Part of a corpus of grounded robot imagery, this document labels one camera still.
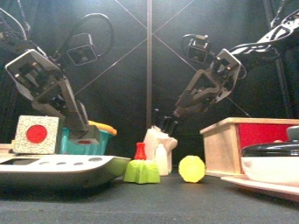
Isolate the black left camera cable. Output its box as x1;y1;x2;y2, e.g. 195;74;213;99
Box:
50;12;116;60

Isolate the black toy knife handle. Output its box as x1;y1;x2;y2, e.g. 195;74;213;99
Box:
160;115;172;130
168;119;180;137

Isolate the teal toy basket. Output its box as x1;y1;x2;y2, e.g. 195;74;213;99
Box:
58;126;115;156

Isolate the yellow orange toy food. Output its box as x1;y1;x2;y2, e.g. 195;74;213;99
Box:
88;120;117;137

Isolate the red toy bottle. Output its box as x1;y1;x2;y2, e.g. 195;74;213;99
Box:
133;142;148;162

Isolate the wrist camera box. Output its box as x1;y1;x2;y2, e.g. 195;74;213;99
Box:
185;34;211;65
64;32;98;67

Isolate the green sushi piece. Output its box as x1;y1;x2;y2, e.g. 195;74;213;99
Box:
123;158;161;185

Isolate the white toy knife block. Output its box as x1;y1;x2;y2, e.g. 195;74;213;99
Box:
143;124;179;173

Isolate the grey vertical frame pole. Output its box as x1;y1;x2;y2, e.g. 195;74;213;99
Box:
144;0;153;130

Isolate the wooden box with red panel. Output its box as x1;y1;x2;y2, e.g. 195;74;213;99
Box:
199;116;299;177

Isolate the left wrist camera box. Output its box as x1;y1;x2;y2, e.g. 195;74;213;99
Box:
64;32;98;67

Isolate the black frame post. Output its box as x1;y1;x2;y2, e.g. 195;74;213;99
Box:
263;0;295;119

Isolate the speckled box with red circle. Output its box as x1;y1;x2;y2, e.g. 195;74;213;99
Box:
12;115;61;155

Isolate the yellow green round toy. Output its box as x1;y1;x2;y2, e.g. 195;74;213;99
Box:
177;155;207;184

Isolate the white toy pot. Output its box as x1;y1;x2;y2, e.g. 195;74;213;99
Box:
239;156;299;186

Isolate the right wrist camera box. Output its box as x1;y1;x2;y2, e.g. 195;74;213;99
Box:
185;34;211;65

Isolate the white kitchen scale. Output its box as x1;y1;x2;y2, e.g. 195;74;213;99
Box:
0;153;132;189

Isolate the white toy bottle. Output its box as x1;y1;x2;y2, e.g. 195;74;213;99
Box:
153;143;171;177

